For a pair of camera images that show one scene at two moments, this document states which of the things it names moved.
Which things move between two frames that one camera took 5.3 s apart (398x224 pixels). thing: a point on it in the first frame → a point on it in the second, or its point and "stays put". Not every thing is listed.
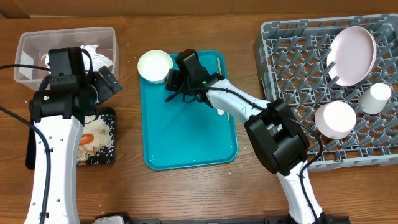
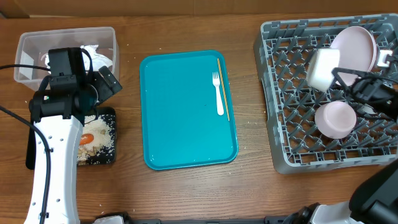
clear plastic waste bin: (32, 46) stays put
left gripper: (106, 90) stays put
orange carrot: (86, 139) stays put
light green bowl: (153, 65) → (321, 67)
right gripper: (171, 80) → (368, 84)
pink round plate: (351, 54) stays put
